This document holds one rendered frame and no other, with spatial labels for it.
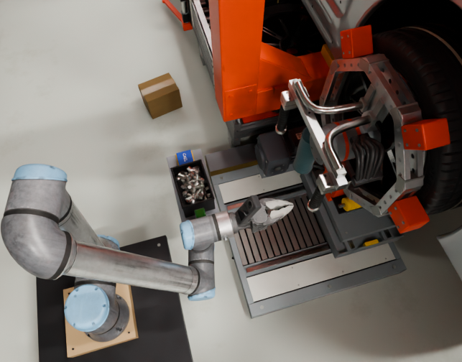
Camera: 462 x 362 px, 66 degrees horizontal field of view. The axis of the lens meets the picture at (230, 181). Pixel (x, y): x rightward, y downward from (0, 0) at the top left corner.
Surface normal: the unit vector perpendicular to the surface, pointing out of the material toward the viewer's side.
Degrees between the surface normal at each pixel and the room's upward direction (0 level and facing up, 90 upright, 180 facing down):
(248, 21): 90
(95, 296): 4
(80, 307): 4
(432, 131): 35
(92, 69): 0
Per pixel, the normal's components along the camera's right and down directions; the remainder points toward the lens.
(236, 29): 0.28, 0.85
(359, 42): 0.18, 0.29
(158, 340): -0.01, -0.45
